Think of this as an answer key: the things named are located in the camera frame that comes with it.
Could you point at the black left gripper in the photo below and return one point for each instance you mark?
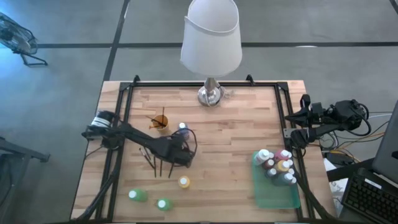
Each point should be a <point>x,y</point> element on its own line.
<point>180,154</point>

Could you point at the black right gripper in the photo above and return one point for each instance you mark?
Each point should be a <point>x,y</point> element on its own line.
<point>312,110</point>

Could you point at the large purple paint bottle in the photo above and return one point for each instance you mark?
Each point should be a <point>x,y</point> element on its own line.
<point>182,125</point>

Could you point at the large pink paint bottle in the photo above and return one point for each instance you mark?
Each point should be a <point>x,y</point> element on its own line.
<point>281,154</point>

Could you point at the pale bristle silver ferrule paintbrush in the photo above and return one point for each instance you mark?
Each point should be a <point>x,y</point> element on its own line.
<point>154,119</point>

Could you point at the small pink paint bottle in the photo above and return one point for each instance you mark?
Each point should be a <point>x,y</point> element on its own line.
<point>290,162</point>

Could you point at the thin orange bristle paintbrush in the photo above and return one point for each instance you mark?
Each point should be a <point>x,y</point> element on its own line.
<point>163,112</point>

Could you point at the small magenta paint bottle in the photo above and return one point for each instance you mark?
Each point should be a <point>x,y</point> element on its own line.
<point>291,171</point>

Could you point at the light green paint bottle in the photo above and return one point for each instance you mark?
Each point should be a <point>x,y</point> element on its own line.
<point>137,195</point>
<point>164,204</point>

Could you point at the small purple paint bottle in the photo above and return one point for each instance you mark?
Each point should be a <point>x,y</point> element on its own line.
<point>271,172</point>

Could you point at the dark green paint bottle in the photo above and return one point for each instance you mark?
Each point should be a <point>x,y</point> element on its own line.
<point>283,179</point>

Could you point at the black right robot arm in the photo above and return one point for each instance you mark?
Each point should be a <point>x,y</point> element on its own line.
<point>342,116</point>

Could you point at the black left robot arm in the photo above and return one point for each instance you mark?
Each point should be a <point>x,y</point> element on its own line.
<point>146,141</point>

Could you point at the orange brush holder cup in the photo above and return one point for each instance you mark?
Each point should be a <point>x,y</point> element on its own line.
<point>160,122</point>

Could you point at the black power strip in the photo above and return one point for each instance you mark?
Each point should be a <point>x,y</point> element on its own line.
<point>340,157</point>

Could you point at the white papers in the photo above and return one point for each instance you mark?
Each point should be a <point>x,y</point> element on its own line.
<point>337,189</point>

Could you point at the teal plastic bin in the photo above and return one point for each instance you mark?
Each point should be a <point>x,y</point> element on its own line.
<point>267,196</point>

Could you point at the grey monitor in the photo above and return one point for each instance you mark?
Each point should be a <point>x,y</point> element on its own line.
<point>387,146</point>

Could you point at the black keyboard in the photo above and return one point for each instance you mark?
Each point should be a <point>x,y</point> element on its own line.
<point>370,199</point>

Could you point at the silver table lamp white shade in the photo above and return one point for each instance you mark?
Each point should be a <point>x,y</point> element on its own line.
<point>211,40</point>

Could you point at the dark metal stand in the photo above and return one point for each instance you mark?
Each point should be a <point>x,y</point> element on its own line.
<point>21,152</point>

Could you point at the black floor fan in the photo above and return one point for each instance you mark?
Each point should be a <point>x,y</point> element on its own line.
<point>18,37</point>

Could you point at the black frame clamp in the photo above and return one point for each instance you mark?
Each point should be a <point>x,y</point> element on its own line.
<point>249,78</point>
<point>136,78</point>

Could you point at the black aluminium table frame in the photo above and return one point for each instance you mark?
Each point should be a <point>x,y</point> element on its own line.
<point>202,84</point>

